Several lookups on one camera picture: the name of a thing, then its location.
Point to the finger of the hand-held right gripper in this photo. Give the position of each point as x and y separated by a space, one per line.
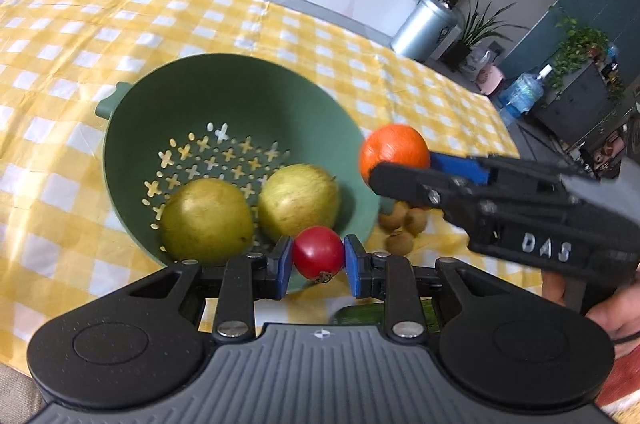
457 167
410 184

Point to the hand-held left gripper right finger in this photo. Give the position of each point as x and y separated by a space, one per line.
353 266

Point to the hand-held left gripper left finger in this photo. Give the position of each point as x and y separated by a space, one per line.
284 265

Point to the red tomato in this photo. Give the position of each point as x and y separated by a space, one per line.
318 251

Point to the orange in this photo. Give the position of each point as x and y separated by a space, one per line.
392 149

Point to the green cucumber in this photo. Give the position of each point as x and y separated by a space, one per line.
360 315

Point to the brown longan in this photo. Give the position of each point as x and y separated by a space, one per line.
388 218
399 243
417 220

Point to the green colander bowl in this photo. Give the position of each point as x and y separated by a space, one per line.
225 104

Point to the person's right hand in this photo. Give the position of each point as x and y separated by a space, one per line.
622 319

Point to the yellow-green pear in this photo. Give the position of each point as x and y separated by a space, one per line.
299 201
206 219

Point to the pink stool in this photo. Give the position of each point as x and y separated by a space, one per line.
489 79

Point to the large water bottle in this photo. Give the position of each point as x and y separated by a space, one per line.
522 92

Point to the dark cabinet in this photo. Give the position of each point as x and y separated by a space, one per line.
575 109

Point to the tall-leaved potted plant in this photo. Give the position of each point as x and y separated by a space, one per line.
475 24

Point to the silver trash can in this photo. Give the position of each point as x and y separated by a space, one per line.
425 27

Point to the red patterned cloth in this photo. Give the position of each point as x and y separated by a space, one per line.
622 384

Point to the bushy green potted plant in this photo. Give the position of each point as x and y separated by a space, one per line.
580 49

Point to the yellow checked tablecloth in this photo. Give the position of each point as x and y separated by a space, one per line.
75 54

